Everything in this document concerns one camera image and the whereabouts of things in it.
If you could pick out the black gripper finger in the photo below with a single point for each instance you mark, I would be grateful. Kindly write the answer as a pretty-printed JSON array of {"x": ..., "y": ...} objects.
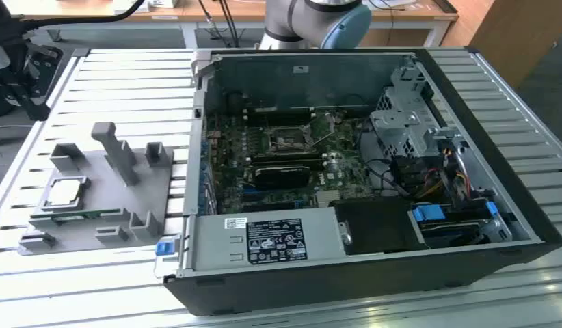
[
  {"x": 46, "y": 68},
  {"x": 3, "y": 100}
]

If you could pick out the silver CPU green edge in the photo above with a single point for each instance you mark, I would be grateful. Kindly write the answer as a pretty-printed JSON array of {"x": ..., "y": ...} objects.
[{"x": 64, "y": 192}]

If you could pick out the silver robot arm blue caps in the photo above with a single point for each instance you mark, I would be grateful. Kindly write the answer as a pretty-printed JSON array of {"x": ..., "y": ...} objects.
[{"x": 286, "y": 17}]

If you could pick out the black RAM slot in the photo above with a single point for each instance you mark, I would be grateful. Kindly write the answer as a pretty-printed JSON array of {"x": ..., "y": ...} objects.
[
  {"x": 286, "y": 162},
  {"x": 281, "y": 112},
  {"x": 286, "y": 157},
  {"x": 281, "y": 120}
]

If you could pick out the CPU socket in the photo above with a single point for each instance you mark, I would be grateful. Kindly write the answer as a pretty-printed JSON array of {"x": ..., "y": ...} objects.
[{"x": 287, "y": 140}]

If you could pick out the wooden desk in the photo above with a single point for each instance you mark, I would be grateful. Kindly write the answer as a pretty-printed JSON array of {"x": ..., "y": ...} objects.
[{"x": 180, "y": 16}]

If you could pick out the grey plastic parts rack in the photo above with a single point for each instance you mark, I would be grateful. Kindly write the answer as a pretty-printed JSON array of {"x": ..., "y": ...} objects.
[{"x": 103, "y": 191}]

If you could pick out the green RAM stick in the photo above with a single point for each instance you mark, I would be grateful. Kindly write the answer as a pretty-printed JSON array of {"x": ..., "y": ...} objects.
[{"x": 91, "y": 215}]

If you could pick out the blue case latch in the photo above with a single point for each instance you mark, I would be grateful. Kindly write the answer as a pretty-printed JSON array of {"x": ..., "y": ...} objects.
[{"x": 166, "y": 247}]

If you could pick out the silver power supply box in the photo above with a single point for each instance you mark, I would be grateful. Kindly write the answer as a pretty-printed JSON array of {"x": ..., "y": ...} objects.
[{"x": 208, "y": 239}]

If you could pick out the black graphics card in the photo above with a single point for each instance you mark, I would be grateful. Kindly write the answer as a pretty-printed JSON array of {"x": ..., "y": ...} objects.
[{"x": 281, "y": 177}]

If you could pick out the thin metal locking lever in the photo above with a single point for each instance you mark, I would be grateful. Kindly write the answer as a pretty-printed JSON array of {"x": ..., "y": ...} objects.
[{"x": 331, "y": 124}]

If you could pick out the black power supply label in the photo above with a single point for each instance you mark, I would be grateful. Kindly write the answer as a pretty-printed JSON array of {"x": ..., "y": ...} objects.
[{"x": 277, "y": 241}]

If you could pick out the green motherboard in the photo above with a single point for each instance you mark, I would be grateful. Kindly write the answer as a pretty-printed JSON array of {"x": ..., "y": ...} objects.
[{"x": 345, "y": 177}]

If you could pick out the silver metal drive cage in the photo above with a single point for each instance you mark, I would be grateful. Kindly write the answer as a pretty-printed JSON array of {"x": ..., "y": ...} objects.
[{"x": 399, "y": 136}]

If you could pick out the black open PC case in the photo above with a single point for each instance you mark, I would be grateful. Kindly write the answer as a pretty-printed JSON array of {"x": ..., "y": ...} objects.
[{"x": 309, "y": 290}]

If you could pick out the hard disk in blue carrier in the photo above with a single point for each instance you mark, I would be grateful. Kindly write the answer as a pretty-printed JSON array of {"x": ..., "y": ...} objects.
[{"x": 429, "y": 213}]

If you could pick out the wooden cabinet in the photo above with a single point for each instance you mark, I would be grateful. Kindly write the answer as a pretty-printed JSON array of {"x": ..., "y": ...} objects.
[{"x": 513, "y": 34}]

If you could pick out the blue plastic clip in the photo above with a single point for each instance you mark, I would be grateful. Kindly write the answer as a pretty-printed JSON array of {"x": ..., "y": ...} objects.
[{"x": 491, "y": 209}]

